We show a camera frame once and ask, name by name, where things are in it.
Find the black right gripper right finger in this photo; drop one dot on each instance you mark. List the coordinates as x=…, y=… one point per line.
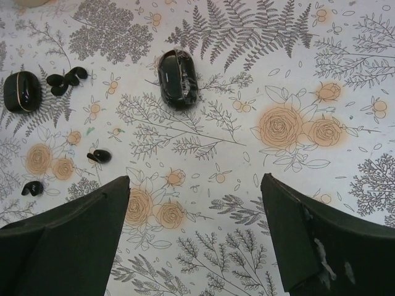
x=323, y=251

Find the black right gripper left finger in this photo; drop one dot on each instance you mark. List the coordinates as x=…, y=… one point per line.
x=67, y=250

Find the black earbud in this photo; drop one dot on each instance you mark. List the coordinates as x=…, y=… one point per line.
x=58, y=84
x=99, y=156
x=74, y=76
x=33, y=188

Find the black gold-trimmed charging case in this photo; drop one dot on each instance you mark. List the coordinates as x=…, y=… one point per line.
x=22, y=92

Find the black oval charging case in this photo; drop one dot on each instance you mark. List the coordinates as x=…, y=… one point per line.
x=178, y=80

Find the floral patterned table mat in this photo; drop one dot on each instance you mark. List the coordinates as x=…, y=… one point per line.
x=303, y=90

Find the beige paper roll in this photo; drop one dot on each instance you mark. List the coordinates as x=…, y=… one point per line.
x=31, y=3

